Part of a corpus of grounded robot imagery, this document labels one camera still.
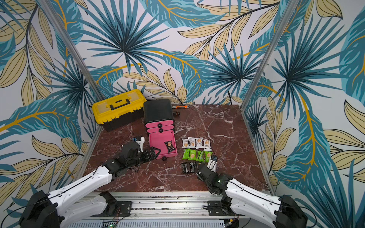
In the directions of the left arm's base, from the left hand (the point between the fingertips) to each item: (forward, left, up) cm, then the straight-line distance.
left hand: (155, 154), depth 80 cm
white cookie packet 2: (+14, -21, -9) cm, 27 cm away
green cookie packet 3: (+3, -27, -10) cm, 29 cm away
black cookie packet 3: (-2, -21, -11) cm, 24 cm away
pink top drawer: (+19, 0, +3) cm, 20 cm away
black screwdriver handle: (+40, -10, -9) cm, 42 cm away
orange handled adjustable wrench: (+49, -12, -12) cm, 52 cm away
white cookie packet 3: (+14, -26, -10) cm, 32 cm away
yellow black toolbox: (+27, +31, +4) cm, 41 cm away
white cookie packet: (+14, -17, -11) cm, 25 cm away
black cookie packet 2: (-4, -17, -9) cm, 20 cm away
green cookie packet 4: (+5, -32, -9) cm, 33 cm away
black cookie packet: (+12, -6, -10) cm, 16 cm away
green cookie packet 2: (+5, -22, -11) cm, 25 cm away
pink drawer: (+14, +2, -8) cm, 17 cm away
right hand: (-6, -27, -9) cm, 29 cm away
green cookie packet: (+6, -17, -9) cm, 20 cm away
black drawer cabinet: (+25, +1, +4) cm, 25 cm away
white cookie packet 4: (+13, -32, -11) cm, 36 cm away
